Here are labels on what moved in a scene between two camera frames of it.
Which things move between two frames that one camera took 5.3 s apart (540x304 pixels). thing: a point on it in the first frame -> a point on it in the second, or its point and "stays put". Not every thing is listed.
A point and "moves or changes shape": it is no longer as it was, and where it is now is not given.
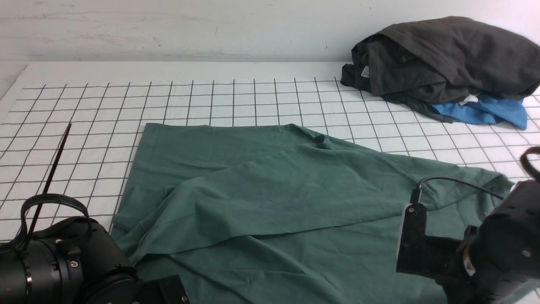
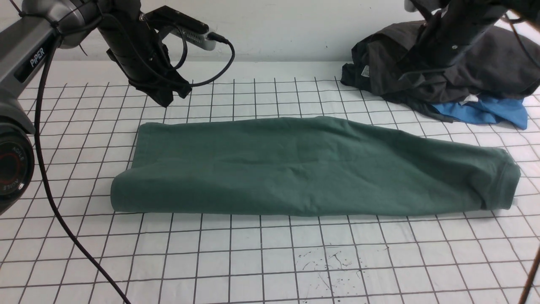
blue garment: [489, 109] stays put
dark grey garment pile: [418, 63] stays put
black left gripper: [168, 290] -> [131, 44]
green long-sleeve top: [260, 213] moves or changes shape
